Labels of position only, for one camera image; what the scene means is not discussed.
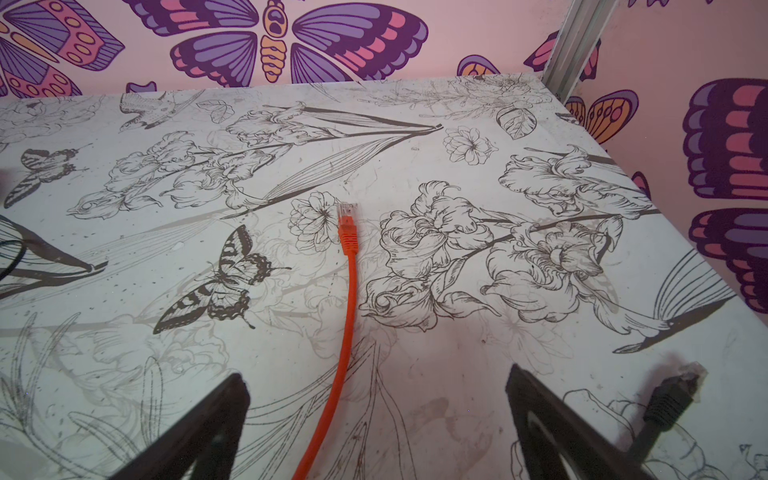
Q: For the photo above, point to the black adapter cable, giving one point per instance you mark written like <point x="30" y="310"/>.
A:
<point x="18" y="250"/>

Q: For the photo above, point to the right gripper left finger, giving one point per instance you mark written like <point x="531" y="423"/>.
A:
<point x="201" y="445"/>

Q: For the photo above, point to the aluminium frame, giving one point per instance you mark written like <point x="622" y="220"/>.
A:
<point x="579" y="35"/>

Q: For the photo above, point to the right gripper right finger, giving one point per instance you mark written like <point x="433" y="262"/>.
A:
<point x="554" y="442"/>

